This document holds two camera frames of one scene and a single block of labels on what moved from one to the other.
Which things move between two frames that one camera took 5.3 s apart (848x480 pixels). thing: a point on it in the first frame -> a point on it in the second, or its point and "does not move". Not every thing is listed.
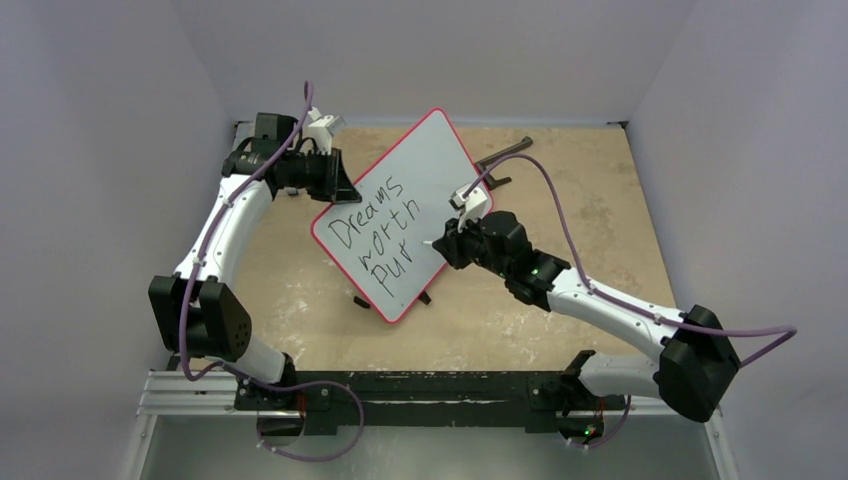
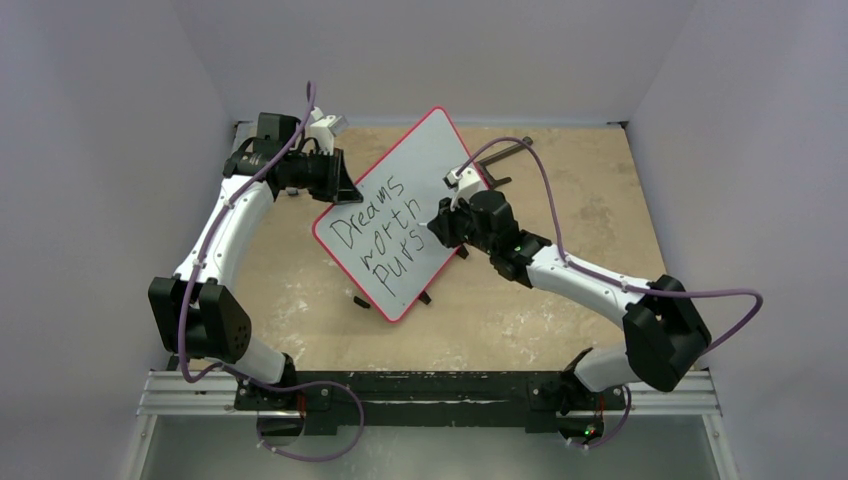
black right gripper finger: x=450 y=238 -> x=443 y=222
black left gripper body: x=314 y=173 does not move
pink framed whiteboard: x=377 y=247 does not move
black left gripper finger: x=343 y=190 does not move
